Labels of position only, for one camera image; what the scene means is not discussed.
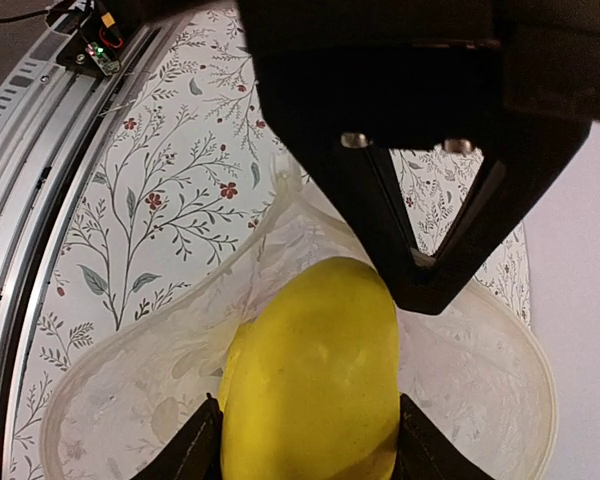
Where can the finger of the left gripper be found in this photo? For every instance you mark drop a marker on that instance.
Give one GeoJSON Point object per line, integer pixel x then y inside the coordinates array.
{"type": "Point", "coordinates": [361, 185]}
{"type": "Point", "coordinates": [522, 158]}

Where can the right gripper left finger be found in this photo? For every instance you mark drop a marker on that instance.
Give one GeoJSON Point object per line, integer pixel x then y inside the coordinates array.
{"type": "Point", "coordinates": [194, 452]}

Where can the clear zip top bag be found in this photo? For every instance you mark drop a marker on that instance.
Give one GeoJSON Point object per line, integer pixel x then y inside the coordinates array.
{"type": "Point", "coordinates": [481, 378]}

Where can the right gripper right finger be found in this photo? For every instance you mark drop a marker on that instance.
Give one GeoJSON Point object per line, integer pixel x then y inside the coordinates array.
{"type": "Point", "coordinates": [424, 453]}

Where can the aluminium front rail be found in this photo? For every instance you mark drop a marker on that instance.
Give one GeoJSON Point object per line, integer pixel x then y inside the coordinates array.
{"type": "Point", "coordinates": [51, 120]}

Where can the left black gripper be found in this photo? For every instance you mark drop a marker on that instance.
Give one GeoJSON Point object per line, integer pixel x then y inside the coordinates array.
{"type": "Point", "coordinates": [504, 76]}

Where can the yellow lemon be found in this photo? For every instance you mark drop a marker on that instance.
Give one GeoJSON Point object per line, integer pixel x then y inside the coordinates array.
{"type": "Point", "coordinates": [314, 391]}

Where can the floral tablecloth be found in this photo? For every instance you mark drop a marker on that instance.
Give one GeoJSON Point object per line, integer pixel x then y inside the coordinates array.
{"type": "Point", "coordinates": [185, 172]}

